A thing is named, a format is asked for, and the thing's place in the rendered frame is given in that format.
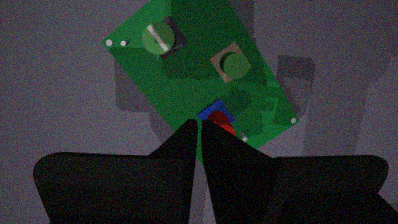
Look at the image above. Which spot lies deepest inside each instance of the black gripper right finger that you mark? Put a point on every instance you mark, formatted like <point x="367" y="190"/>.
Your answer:
<point x="248" y="187"/>

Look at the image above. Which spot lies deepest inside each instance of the green circuit board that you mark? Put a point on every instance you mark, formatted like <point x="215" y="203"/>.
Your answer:
<point x="219" y="75"/>

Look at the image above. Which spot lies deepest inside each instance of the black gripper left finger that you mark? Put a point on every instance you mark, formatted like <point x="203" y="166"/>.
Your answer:
<point x="158" y="185"/>

